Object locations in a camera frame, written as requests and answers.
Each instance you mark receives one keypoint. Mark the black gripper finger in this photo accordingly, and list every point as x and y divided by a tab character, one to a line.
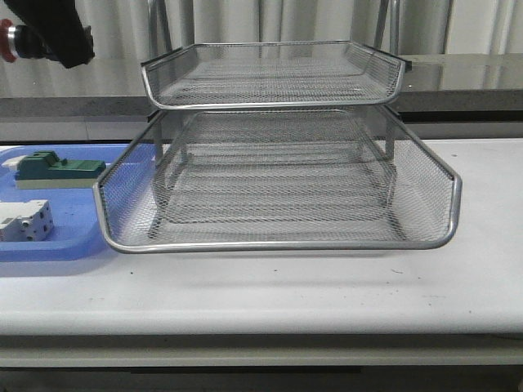
58	24

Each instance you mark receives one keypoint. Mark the red emergency stop button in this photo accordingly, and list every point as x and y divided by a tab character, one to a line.
20	41

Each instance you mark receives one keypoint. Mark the silver mesh tray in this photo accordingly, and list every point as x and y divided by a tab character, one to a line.
209	193
269	77
425	190

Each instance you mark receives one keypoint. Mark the white circuit breaker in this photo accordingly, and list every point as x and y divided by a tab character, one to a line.
30	221

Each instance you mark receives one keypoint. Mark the blue plastic tray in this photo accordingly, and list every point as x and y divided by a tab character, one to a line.
76	233

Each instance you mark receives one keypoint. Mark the grey back counter ledge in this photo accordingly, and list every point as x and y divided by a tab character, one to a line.
439	88

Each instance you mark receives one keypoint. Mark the green electrical switch block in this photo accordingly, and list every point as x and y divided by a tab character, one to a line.
46	170

